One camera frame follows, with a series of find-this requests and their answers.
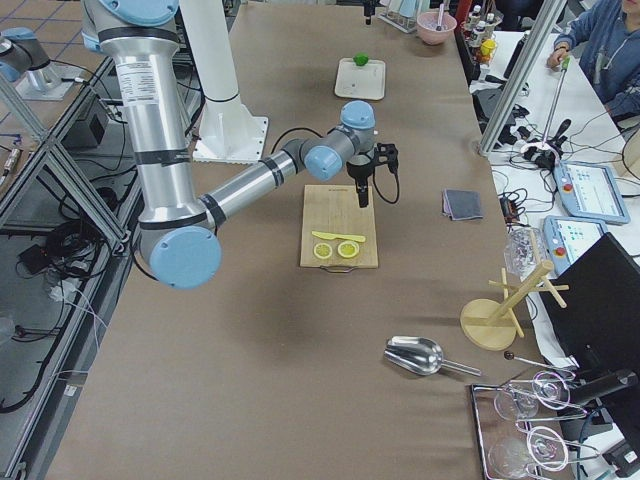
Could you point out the metal scoop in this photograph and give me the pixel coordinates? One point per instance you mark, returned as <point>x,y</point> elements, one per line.
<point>422,356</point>

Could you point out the seated person blue hoodie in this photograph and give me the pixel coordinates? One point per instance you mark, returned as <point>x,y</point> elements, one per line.
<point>609,32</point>

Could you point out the pink bowl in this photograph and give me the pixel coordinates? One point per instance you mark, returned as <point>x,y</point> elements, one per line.
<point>432,32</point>

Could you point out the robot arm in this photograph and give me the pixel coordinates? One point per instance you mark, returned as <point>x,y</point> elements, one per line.
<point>177,227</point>

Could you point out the black glass rack tray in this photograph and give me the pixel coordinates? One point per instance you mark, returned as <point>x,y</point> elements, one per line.
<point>549,424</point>

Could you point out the aluminium frame post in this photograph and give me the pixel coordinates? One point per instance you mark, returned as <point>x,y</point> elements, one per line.
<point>545,21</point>

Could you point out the single lemon slice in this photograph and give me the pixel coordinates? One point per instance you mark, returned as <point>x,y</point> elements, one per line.
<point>348,249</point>

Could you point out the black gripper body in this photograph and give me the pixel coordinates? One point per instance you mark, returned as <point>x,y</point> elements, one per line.
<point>359,174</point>
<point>368,9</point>

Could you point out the cream rabbit serving tray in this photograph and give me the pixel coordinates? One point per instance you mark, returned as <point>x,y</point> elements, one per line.
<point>360,82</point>

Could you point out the grey folded cloth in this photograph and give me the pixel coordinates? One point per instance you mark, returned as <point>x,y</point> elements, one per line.
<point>461,204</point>

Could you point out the black monitor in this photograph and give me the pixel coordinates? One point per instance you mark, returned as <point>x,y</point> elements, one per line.
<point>599,328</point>

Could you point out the teach pendant tablet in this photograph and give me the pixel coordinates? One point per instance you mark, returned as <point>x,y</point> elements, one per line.
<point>590,191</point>
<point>567,238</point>

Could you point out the stacked lemon slices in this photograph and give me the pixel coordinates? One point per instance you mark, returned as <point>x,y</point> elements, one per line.
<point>322,251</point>

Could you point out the wooden mug tree stand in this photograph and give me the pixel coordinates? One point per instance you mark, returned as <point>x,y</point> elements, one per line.
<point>494,326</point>

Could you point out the green lime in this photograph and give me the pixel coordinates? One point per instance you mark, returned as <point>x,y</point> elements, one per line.
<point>360,59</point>

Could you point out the bamboo cutting board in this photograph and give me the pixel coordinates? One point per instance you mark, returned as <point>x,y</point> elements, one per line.
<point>335,209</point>

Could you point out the yellow plastic knife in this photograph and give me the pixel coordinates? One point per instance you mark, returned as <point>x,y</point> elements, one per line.
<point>338,236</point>

